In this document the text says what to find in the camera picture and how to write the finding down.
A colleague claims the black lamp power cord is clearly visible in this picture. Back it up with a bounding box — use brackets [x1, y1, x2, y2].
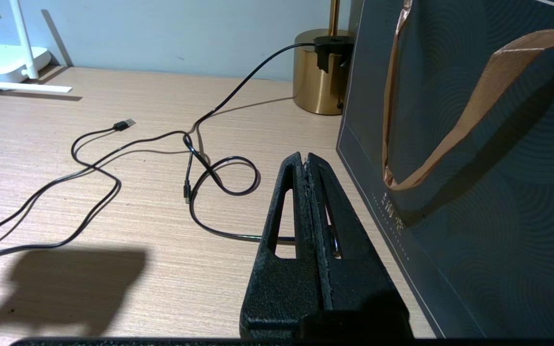
[183, 42, 323, 243]

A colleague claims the black USB cable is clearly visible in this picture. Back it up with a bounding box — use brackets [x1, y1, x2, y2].
[0, 118, 196, 261]

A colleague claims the black square switch box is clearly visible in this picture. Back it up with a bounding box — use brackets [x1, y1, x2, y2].
[314, 35, 355, 74]

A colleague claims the black box with bag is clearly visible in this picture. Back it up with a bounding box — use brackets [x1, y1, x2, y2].
[336, 0, 554, 339]

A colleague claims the brass desk lamp dark shade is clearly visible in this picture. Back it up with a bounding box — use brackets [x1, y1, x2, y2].
[292, 0, 354, 116]

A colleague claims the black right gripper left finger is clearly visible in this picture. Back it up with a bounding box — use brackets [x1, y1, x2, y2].
[239, 152, 331, 339]

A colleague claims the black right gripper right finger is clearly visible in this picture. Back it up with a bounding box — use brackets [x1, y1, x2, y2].
[301, 153, 413, 339]

